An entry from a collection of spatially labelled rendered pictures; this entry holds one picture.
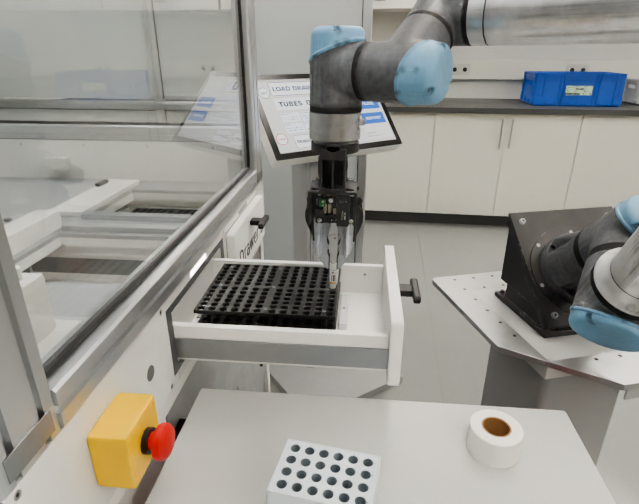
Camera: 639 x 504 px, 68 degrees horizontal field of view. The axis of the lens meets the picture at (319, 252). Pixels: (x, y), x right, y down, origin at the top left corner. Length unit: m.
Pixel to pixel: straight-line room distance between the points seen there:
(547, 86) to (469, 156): 0.71
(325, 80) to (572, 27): 0.30
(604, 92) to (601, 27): 3.36
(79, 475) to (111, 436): 0.05
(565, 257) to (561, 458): 0.39
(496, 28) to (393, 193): 3.10
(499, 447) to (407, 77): 0.48
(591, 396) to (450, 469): 0.51
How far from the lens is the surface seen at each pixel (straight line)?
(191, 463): 0.72
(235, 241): 0.99
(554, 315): 1.02
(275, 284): 0.83
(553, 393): 1.09
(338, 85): 0.67
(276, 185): 2.44
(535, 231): 1.09
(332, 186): 0.68
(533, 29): 0.68
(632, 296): 0.80
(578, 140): 3.89
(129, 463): 0.57
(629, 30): 0.67
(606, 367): 1.00
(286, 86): 1.67
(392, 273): 0.81
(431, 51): 0.62
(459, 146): 3.70
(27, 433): 0.49
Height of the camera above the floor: 1.27
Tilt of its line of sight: 23 degrees down
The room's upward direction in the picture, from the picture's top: straight up
